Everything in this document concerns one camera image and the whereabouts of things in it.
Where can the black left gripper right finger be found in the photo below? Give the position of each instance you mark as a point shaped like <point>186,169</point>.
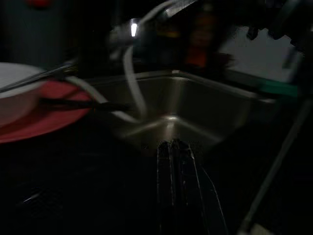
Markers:
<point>187,191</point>

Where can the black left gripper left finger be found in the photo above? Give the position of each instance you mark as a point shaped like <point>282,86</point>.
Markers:
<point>166,183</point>

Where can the green sponge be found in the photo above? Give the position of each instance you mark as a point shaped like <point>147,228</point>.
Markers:
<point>276,89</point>

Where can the white bowl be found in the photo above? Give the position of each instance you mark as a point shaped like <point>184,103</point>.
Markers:
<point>14,100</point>

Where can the white cutting board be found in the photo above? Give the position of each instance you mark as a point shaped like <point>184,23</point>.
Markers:
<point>256,58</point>

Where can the pink plate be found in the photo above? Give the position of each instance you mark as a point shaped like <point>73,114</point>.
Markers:
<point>49,123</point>

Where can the black chopstick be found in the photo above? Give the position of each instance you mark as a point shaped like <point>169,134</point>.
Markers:
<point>73,104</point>

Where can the fruit print soap bottle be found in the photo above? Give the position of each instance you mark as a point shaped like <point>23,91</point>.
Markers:
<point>200,54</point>

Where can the dark fruit print container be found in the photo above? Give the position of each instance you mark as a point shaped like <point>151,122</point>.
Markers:
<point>159,49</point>

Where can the steel sink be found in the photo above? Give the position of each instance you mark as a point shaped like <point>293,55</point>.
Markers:
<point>207,110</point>

